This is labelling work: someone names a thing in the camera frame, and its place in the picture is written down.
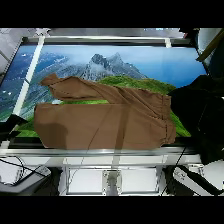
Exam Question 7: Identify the silver frame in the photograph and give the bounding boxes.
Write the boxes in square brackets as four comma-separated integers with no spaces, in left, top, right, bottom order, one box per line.
[0,33,224,197]

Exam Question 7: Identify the black garment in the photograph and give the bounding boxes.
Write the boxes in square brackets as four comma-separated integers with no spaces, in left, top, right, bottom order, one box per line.
[167,74,224,166]

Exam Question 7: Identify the brown pants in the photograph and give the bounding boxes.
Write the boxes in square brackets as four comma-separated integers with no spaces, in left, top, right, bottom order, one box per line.
[33,73,177,150]

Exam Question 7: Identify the black cable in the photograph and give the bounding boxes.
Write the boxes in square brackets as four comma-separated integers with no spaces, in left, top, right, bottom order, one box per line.
[0,155,52,186]
[161,145,189,196]

